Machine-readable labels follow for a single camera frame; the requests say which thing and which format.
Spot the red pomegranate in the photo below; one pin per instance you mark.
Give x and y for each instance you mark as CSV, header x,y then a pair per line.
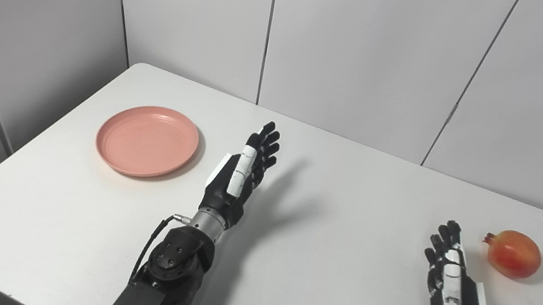
x,y
514,254

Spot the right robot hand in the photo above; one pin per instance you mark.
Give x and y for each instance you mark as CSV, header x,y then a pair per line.
x,y
453,303

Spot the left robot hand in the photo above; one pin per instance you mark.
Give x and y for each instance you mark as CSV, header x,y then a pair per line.
x,y
238,180

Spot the pink plate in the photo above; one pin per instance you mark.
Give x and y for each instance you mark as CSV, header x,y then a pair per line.
x,y
147,141

